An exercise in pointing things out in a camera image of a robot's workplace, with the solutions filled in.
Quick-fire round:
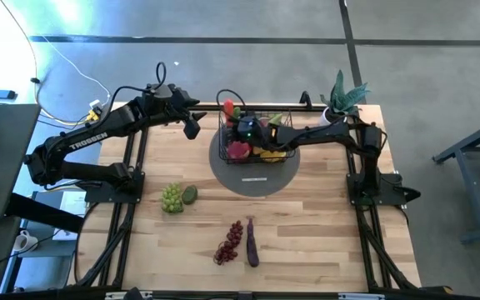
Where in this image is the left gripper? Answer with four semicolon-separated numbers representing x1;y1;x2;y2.
139;82;208;141

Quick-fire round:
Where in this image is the blue grey metal table frame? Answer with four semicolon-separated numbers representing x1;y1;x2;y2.
431;112;480;245

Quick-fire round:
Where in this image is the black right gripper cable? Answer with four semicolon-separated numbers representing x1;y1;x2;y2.
216;88;248;116

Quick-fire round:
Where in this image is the green avocado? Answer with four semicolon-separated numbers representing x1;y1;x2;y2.
181;184;199;206

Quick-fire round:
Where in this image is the white yellow plug adapter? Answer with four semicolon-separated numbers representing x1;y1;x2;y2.
87;98;104;123

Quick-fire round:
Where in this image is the purple eggplant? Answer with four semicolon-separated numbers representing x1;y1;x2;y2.
245;217;261;268

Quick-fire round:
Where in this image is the pink dragon fruit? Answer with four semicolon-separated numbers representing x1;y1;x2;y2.
258;112;283;128
226;140;253;162

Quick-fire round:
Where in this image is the white paper sheet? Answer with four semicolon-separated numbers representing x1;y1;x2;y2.
58;190;88;243

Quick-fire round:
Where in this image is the grey desk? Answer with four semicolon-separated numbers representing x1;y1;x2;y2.
0;103;42;224

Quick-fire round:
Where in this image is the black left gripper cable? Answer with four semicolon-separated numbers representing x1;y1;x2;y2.
155;61;168;88

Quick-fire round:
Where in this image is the silver bracket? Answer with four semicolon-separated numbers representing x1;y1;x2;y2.
105;291;153;300
338;292;386;300

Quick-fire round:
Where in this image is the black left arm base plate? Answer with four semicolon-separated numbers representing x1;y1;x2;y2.
84;182;145;204

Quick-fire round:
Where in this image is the black desk beam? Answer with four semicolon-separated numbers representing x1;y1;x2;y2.
5;192;85;233

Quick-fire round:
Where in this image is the grey round mat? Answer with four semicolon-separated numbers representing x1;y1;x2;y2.
207;114;301;198

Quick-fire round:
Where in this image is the white floor cable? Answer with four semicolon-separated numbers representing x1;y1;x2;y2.
39;35;113;108

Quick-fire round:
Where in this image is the green grape bunch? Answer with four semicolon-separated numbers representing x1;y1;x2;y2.
160;182;184;215

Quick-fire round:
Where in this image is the red chili pepper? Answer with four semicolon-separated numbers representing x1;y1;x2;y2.
222;98;236;127

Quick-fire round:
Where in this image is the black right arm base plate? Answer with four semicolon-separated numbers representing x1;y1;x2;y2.
346;172;423;208

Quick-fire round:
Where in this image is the red grape bunch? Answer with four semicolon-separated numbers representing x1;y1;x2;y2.
212;220;244;267

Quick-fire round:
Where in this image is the white mug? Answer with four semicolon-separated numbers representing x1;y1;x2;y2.
12;229;39;253

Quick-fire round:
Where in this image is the black wire basket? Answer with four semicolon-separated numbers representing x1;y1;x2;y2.
217;108;298;165

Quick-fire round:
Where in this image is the thin grey floor cable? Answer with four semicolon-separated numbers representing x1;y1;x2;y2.
0;0;95;126

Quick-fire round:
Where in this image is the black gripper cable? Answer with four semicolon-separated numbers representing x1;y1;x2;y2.
216;88;248;116
155;61;168;88

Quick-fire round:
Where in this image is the green plant in white pot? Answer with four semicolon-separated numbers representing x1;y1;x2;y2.
319;69;371;127

